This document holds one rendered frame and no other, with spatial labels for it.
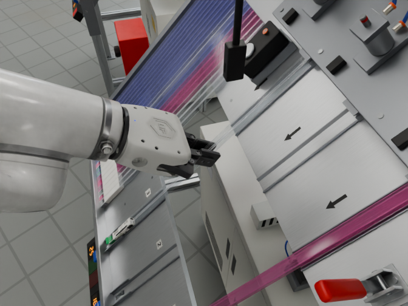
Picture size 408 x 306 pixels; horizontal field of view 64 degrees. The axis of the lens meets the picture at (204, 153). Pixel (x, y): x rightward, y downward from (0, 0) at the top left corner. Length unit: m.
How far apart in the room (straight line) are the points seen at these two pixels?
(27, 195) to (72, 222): 1.28
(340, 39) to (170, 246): 0.39
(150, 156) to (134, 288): 0.28
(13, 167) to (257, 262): 0.57
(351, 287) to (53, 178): 0.32
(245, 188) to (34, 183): 0.62
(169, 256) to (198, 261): 0.90
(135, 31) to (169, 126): 0.75
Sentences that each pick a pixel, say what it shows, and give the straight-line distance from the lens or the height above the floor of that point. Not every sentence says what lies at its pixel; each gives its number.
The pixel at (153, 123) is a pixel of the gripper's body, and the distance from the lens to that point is 0.47.
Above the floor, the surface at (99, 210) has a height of 0.73.
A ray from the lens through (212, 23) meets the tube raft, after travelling 0.67.
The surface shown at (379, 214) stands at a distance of 0.37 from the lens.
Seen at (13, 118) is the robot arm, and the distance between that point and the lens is 0.40.
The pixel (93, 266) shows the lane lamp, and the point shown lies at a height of 0.66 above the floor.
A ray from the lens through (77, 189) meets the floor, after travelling 1.75.
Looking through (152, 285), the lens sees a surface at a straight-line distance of 0.59.
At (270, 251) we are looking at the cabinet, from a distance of 0.82.
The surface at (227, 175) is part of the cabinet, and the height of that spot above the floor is 0.62.
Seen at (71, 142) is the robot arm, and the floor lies 1.07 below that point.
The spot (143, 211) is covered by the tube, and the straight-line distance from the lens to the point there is 0.62.
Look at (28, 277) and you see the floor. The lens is 1.61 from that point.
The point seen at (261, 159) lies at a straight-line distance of 0.47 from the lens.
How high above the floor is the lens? 1.36
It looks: 50 degrees down
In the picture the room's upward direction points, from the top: straight up
